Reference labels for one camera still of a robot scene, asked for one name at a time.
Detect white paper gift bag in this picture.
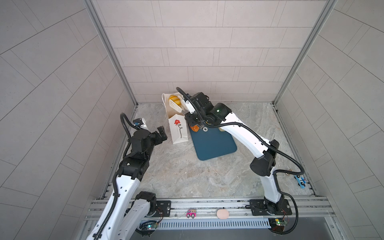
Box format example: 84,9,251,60
162,93,189,145

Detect red-brown triangular bread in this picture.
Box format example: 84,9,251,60
190,125,200,132

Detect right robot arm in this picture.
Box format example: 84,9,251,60
178,89,285,215

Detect teal tray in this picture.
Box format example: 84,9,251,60
190,128,238,161

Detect pink oval eraser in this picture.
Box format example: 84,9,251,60
217,209,230,220

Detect right circuit board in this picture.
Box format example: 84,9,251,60
269,219,289,233

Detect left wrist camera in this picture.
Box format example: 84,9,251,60
133,118,148,130

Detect circuit board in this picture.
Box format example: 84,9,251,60
269,219,289,233
140,221,159,231

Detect white slotted tongs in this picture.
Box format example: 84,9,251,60
169,95,208,132

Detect blue toy car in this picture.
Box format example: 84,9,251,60
295,175,306,189

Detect small striped bun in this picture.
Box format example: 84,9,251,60
169,95,182,108

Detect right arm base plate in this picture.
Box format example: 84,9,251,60
249,199,293,216

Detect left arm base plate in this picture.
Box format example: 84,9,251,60
151,201,172,218

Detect aluminium rail frame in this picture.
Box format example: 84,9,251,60
83,196,337,230

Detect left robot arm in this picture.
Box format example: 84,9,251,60
87,126,168,240

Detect left circuit board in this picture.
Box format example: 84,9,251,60
140,221,159,231

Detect pink toy car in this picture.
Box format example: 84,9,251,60
186,209,197,219

